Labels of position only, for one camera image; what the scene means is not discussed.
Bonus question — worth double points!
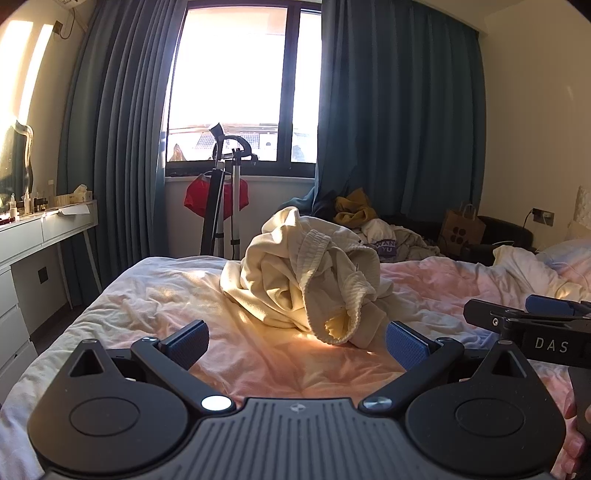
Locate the white dresser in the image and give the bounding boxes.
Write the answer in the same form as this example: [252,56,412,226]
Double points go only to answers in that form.
[0,198,103,398]

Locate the pink white duvet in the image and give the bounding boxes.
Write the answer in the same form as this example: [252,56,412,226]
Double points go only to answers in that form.
[0,251,591,480]

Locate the pale blue pillow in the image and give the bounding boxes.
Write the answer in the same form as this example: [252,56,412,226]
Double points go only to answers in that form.
[536,237,591,288]

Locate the white garment purple print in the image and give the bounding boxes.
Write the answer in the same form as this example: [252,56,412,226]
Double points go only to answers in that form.
[360,218,445,265]

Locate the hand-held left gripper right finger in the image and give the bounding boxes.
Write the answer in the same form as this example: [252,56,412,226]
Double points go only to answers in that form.
[362,320,536,414]

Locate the cream blanket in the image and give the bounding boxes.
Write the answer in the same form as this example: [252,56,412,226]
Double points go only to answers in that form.
[492,244,583,302]

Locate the red garment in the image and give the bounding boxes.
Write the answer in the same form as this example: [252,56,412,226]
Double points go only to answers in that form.
[184,173,250,220]

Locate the mustard yellow garment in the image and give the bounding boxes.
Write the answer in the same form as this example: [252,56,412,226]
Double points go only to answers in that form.
[333,188,379,230]

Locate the brown paper bag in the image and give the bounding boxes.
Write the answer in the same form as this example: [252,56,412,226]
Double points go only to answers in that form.
[438,203,488,257]

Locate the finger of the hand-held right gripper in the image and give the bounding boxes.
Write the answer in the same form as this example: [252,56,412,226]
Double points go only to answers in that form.
[525,294,591,320]
[463,298,511,331]

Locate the tissue box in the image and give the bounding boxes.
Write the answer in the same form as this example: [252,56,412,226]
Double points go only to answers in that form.
[55,184,96,205]

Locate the tufted headboard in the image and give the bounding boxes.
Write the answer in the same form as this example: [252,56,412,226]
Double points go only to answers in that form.
[573,185,591,228]

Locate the ornate framed mirror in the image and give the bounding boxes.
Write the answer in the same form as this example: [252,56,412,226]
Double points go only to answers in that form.
[0,120,36,205]

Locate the black framed window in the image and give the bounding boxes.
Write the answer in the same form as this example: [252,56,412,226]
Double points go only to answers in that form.
[164,0,324,179]

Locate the person's right hand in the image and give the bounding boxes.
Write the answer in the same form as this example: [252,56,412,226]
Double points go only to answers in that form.
[551,392,591,480]

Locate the black armchair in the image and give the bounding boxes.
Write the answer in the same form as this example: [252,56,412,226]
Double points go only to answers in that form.
[462,215,537,267]

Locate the cream sweatshirt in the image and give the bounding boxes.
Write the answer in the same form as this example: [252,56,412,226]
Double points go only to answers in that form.
[221,206,394,348]

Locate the garment steamer stand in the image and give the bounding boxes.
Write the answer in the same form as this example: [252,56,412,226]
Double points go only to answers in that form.
[199,122,259,260]

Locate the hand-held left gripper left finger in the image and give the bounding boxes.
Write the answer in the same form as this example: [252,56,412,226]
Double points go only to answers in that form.
[69,319,237,415]

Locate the wall outlet with plug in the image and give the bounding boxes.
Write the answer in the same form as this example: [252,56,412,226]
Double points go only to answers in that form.
[522,208,555,232]

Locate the blue curtain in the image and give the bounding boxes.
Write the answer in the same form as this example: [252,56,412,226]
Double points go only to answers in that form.
[58,0,190,311]
[314,0,488,223]

